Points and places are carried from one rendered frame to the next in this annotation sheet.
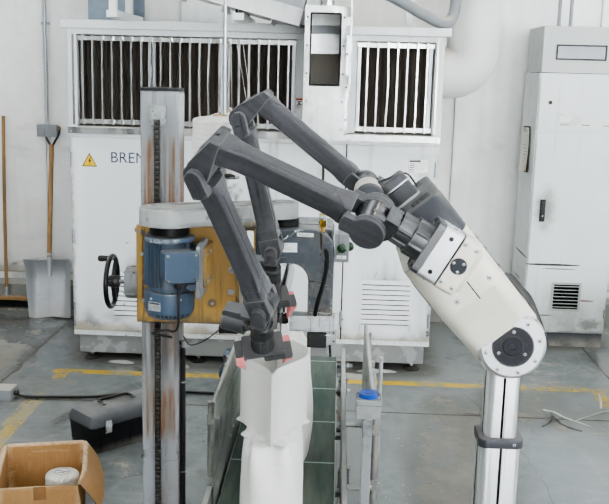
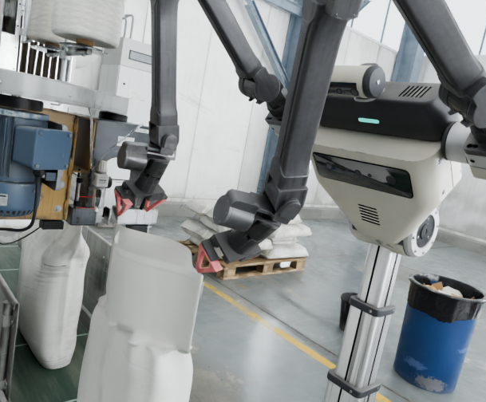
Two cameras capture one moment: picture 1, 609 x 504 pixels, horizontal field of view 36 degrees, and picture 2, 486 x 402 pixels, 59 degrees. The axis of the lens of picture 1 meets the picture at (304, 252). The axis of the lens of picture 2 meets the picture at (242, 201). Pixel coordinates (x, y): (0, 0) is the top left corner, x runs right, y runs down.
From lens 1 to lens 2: 180 cm
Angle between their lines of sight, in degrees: 43
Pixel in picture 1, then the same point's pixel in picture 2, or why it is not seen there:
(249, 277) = (305, 155)
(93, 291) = not seen: outside the picture
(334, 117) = (8, 58)
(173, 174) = not seen: outside the picture
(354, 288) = not seen: hidden behind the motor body
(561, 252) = (124, 172)
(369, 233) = not seen: outside the picture
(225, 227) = (322, 77)
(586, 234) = not seen: hidden behind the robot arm
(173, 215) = (41, 81)
